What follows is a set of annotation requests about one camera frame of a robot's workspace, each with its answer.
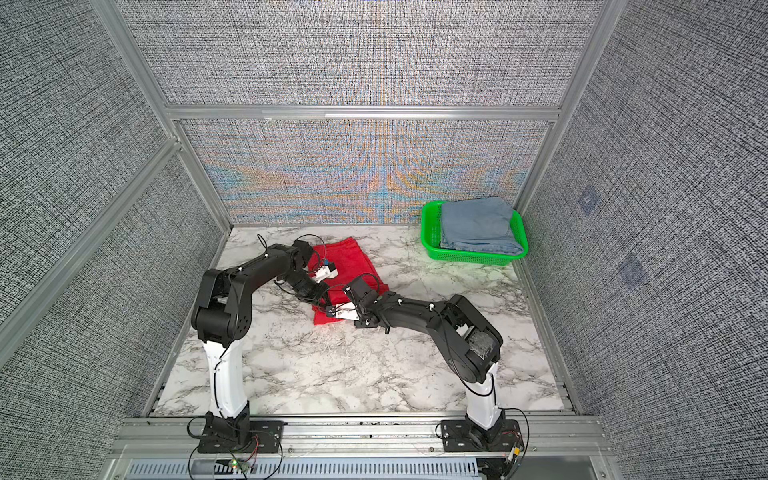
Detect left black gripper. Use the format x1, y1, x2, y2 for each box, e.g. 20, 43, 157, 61
282, 271, 331, 308

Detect red long pants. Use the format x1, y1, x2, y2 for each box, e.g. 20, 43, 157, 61
308, 238, 389, 326

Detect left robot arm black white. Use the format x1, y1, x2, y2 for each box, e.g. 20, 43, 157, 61
191, 239, 330, 444

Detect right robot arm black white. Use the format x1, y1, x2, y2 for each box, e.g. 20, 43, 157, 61
343, 277, 520, 451

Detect green plastic basket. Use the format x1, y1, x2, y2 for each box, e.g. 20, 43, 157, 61
420, 201, 529, 266

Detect folded grey-blue cloth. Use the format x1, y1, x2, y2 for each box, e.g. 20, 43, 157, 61
440, 197, 523, 256

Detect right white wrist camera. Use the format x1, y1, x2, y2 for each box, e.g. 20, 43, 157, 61
325, 302, 359, 321

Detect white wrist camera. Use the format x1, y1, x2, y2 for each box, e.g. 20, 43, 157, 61
325, 302, 359, 321
310, 259, 338, 282

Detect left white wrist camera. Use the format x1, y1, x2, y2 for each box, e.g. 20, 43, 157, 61
310, 259, 338, 282

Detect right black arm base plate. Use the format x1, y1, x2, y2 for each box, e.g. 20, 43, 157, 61
438, 416, 524, 453

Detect white slotted cable duct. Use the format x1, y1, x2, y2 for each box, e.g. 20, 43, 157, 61
125, 458, 481, 479

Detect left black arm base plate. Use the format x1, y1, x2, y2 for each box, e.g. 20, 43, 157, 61
198, 417, 285, 454

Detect aluminium front rail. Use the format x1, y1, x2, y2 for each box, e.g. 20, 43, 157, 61
107, 411, 615, 459

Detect aluminium cage frame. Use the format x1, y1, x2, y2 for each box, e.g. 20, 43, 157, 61
0, 0, 628, 457

